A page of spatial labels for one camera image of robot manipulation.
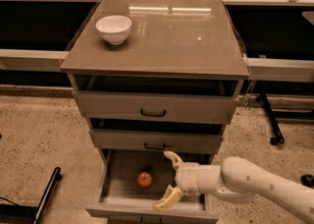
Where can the black stand leg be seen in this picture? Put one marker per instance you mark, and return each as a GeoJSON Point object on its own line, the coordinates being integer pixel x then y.
{"type": "Point", "coordinates": [277, 137]}
{"type": "Point", "coordinates": [54, 179]}

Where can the white ceramic bowl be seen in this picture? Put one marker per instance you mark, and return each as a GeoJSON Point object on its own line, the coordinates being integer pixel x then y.
{"type": "Point", "coordinates": [114, 29]}

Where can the black stand leg left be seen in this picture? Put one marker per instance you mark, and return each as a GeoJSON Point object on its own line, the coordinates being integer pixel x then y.
{"type": "Point", "coordinates": [54, 179]}

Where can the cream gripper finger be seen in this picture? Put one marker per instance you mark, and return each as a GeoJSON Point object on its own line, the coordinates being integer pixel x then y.
{"type": "Point", "coordinates": [174, 158]}
{"type": "Point", "coordinates": [171, 197]}

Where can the grey metal rail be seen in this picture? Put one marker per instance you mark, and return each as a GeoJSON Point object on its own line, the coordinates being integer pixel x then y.
{"type": "Point", "coordinates": [32, 60]}

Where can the grey top drawer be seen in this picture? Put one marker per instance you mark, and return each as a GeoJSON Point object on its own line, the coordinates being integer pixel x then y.
{"type": "Point", "coordinates": [180, 108]}

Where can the grey bottom drawer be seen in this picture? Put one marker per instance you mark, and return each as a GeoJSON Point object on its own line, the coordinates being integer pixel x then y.
{"type": "Point", "coordinates": [121, 198]}

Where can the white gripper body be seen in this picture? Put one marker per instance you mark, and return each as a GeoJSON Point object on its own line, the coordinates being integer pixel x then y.
{"type": "Point", "coordinates": [186, 177]}

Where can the black drawer handle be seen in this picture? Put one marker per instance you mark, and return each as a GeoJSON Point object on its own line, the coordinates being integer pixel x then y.
{"type": "Point", "coordinates": [154, 147]}
{"type": "Point", "coordinates": [146, 113]}

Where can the black top drawer handle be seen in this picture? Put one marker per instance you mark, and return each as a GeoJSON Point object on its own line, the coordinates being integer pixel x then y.
{"type": "Point", "coordinates": [146, 113]}

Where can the grey middle drawer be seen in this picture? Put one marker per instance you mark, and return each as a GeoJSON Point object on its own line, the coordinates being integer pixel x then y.
{"type": "Point", "coordinates": [178, 137]}

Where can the black middle drawer handle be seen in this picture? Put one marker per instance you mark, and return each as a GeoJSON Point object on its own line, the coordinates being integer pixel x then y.
{"type": "Point", "coordinates": [154, 147]}

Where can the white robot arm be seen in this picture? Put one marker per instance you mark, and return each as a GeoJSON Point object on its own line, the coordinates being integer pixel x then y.
{"type": "Point", "coordinates": [236, 180]}

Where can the black stand leg right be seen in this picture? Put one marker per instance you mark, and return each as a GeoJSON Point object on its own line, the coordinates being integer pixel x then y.
{"type": "Point", "coordinates": [277, 137]}

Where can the red apple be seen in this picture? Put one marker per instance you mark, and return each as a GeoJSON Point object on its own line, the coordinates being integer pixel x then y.
{"type": "Point", "coordinates": [144, 179]}

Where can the grey drawer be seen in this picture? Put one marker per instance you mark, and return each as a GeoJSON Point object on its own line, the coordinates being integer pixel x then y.
{"type": "Point", "coordinates": [178, 137]}
{"type": "Point", "coordinates": [180, 108]}
{"type": "Point", "coordinates": [121, 198]}

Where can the grey drawer cabinet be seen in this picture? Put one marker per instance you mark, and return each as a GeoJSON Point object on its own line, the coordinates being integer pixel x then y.
{"type": "Point", "coordinates": [174, 47]}

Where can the black caster wheel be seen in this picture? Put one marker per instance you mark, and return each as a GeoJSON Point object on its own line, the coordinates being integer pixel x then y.
{"type": "Point", "coordinates": [307, 180]}

